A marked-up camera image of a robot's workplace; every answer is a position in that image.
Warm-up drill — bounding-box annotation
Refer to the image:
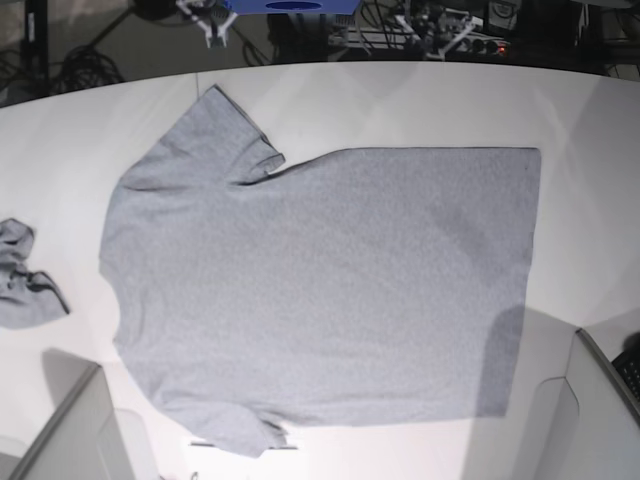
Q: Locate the left grey partition panel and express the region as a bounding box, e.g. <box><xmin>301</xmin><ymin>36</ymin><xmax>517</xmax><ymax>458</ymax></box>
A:
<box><xmin>5</xmin><ymin>362</ymin><xmax>139</xmax><ymax>479</ymax></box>

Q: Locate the grey T-shirt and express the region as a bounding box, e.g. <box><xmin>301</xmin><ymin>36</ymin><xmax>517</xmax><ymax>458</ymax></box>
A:
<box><xmin>99</xmin><ymin>88</ymin><xmax>541</xmax><ymax>457</ymax></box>

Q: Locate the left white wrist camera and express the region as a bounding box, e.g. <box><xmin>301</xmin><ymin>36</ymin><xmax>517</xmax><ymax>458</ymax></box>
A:
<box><xmin>393</xmin><ymin>9</ymin><xmax>484</xmax><ymax>61</ymax></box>

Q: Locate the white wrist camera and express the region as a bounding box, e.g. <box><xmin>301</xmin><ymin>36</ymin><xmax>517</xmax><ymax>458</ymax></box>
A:
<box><xmin>175</xmin><ymin>1</ymin><xmax>238</xmax><ymax>49</ymax></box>
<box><xmin>393</xmin><ymin>9</ymin><xmax>484</xmax><ymax>61</ymax></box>

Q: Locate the white power strip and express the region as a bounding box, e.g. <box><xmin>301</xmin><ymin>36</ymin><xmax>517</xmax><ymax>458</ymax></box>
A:
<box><xmin>328</xmin><ymin>11</ymin><xmax>510</xmax><ymax>61</ymax></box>

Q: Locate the crumpled grey garment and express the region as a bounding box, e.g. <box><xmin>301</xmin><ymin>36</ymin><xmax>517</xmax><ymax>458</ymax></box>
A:
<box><xmin>1</xmin><ymin>218</ymin><xmax>71</xmax><ymax>330</ymax></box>

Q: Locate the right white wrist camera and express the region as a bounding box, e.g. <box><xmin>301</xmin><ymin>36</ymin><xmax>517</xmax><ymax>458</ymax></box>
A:
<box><xmin>175</xmin><ymin>1</ymin><xmax>238</xmax><ymax>49</ymax></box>

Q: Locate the black keyboard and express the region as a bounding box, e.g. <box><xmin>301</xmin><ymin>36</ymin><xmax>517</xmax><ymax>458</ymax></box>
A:
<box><xmin>612</xmin><ymin>348</ymin><xmax>640</xmax><ymax>401</ymax></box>

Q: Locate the blue box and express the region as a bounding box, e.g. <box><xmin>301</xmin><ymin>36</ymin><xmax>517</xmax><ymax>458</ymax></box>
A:
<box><xmin>223</xmin><ymin>0</ymin><xmax>361</xmax><ymax>15</ymax></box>

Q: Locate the right grey partition panel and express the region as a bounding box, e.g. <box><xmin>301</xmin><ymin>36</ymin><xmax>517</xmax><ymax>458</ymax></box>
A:
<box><xmin>461</xmin><ymin>329</ymin><xmax>639</xmax><ymax>479</ymax></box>

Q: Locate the grey partition panel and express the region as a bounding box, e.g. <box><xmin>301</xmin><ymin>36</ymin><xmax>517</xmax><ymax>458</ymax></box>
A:
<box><xmin>461</xmin><ymin>329</ymin><xmax>639</xmax><ymax>479</ymax></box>
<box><xmin>5</xmin><ymin>362</ymin><xmax>139</xmax><ymax>479</ymax></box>

